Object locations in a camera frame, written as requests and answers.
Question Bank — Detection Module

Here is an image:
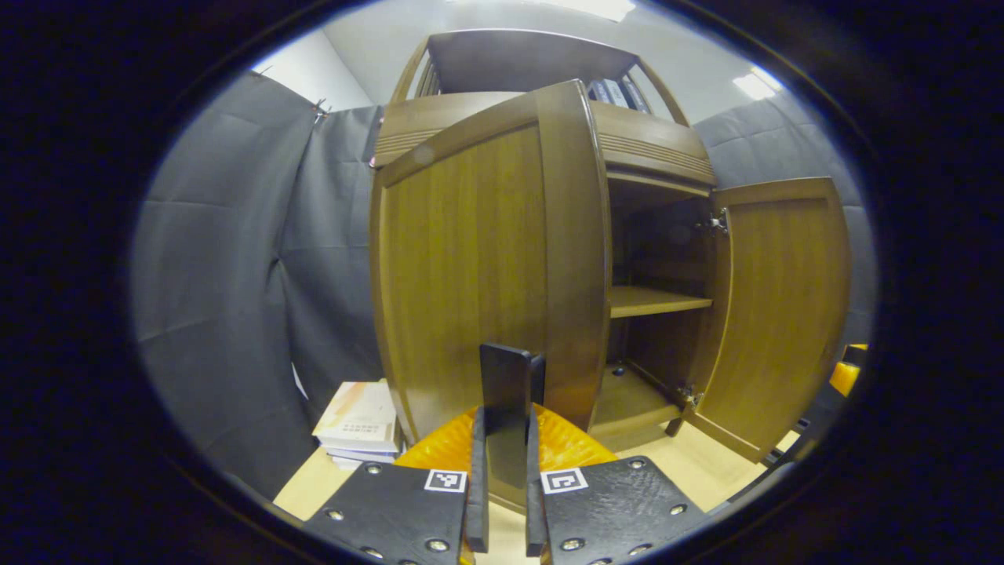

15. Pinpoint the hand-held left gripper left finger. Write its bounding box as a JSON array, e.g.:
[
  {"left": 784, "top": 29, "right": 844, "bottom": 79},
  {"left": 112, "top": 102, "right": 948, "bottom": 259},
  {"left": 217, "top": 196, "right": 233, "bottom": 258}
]
[{"left": 302, "top": 404, "right": 489, "bottom": 565}]

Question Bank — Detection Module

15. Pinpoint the dark upright book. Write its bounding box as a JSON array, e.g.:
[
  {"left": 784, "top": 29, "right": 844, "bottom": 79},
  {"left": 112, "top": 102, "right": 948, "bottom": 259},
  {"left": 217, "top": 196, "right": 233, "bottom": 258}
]
[{"left": 620, "top": 75, "right": 652, "bottom": 115}]

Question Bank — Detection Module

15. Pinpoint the wooden shoe cabinet door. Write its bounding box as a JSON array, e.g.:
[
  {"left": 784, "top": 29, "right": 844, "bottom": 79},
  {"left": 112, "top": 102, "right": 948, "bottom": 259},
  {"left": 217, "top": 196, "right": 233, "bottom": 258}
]
[
  {"left": 370, "top": 78, "right": 613, "bottom": 489},
  {"left": 682, "top": 177, "right": 853, "bottom": 464}
]

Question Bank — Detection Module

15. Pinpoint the wooden double-door shoe cabinet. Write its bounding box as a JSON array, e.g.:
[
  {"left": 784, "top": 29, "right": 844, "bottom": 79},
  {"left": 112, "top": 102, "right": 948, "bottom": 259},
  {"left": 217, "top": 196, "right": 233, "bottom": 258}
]
[{"left": 370, "top": 29, "right": 853, "bottom": 464}]

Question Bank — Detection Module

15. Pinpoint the large ceiling light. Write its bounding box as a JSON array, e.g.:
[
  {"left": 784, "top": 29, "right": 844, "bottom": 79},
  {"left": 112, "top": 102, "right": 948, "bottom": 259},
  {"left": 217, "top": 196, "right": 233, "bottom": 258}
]
[{"left": 541, "top": 0, "right": 636, "bottom": 23}]

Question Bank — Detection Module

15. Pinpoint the white flat book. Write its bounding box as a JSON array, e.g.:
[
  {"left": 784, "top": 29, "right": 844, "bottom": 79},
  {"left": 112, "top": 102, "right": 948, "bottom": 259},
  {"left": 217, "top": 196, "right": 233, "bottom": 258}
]
[{"left": 322, "top": 446, "right": 402, "bottom": 464}]

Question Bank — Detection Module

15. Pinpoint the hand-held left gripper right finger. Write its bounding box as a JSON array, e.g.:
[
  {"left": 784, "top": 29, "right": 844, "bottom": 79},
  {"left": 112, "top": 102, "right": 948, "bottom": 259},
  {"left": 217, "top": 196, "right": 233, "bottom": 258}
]
[{"left": 526, "top": 404, "right": 711, "bottom": 565}]

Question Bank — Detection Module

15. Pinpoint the small ceiling light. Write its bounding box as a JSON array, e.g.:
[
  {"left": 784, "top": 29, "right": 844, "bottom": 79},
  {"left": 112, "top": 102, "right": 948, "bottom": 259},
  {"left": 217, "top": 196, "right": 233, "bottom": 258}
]
[{"left": 733, "top": 67, "right": 785, "bottom": 101}]

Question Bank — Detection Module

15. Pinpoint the beige cover book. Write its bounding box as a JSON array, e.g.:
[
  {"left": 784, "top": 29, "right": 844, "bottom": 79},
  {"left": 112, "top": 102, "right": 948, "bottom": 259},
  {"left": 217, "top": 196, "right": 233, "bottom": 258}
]
[{"left": 312, "top": 381, "right": 401, "bottom": 454}]

